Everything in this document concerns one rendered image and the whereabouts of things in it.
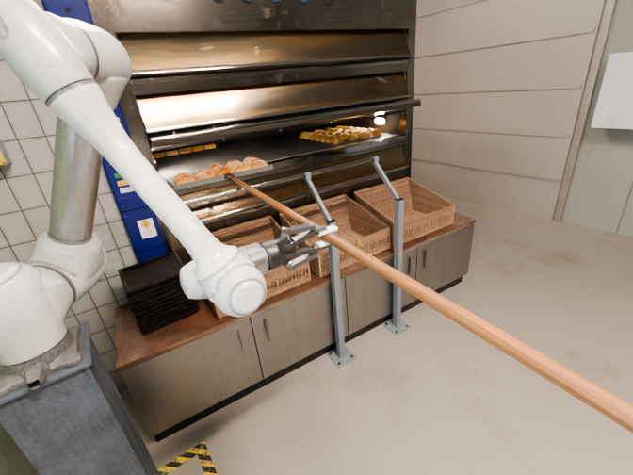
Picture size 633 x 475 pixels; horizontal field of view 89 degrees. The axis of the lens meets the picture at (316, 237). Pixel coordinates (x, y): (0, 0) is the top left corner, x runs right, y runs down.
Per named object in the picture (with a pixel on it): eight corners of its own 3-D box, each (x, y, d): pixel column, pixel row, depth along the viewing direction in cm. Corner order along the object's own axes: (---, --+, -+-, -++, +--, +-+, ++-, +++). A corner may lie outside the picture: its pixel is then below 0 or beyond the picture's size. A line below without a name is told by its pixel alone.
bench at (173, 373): (145, 378, 208) (113, 304, 183) (417, 258, 312) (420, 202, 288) (156, 453, 163) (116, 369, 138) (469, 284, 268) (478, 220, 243)
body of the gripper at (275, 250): (255, 238, 88) (285, 229, 92) (260, 266, 92) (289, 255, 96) (266, 248, 82) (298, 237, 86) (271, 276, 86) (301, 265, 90)
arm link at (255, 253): (240, 271, 90) (260, 265, 93) (252, 286, 83) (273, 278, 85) (234, 242, 86) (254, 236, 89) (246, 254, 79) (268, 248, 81)
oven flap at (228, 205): (175, 229, 186) (165, 195, 184) (404, 168, 264) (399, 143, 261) (175, 229, 182) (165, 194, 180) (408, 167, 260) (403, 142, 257)
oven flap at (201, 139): (153, 147, 155) (151, 151, 172) (421, 105, 232) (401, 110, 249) (152, 141, 154) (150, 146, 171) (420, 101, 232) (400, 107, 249)
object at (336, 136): (298, 138, 289) (297, 132, 287) (342, 130, 310) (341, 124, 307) (336, 145, 241) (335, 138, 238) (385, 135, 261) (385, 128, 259)
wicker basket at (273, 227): (194, 280, 200) (182, 239, 188) (276, 251, 226) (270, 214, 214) (218, 320, 162) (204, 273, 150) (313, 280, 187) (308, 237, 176)
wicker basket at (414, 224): (353, 225, 254) (351, 191, 242) (406, 207, 278) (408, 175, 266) (397, 247, 215) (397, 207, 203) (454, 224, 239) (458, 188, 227)
